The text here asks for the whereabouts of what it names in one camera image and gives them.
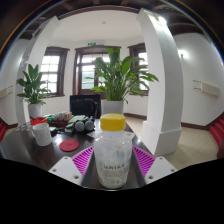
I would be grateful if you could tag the dark-framed narrow window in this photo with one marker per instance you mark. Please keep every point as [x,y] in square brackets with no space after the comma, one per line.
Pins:
[142,60]

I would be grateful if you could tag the dark wooden double door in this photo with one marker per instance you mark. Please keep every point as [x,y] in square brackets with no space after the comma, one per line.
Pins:
[87,75]

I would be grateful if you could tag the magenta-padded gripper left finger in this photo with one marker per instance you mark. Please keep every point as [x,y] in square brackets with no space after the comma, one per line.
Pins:
[81,160]

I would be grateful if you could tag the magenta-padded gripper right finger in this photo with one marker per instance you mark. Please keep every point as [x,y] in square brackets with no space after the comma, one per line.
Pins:
[144,160]

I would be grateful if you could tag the black office chair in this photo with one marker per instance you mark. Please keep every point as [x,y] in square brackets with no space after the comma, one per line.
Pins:
[85,105]

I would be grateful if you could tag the green exit sign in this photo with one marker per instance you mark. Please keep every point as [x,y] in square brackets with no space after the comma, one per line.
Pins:
[91,43]

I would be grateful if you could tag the small leafy plant white pot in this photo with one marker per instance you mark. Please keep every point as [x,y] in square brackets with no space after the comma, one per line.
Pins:
[33,90]

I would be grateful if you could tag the clear bottle with yellow cap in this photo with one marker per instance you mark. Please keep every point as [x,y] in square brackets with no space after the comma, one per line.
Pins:
[112,156]

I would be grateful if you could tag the flat round red coaster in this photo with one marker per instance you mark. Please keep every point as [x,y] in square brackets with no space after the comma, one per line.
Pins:
[69,145]

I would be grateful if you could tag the white wall radiator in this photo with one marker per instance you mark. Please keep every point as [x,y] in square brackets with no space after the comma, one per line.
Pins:
[6,91]
[208,88]

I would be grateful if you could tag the white speckled mug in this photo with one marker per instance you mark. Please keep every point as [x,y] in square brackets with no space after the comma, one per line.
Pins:
[42,135]

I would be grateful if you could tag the grey-headed microphone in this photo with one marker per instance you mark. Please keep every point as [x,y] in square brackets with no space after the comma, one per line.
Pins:
[79,126]
[89,124]

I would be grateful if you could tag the large leafy plant white pot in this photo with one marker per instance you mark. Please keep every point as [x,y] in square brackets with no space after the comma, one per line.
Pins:
[113,80]

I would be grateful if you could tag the dark-framed wide window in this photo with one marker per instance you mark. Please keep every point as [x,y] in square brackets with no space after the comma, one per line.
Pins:
[50,71]

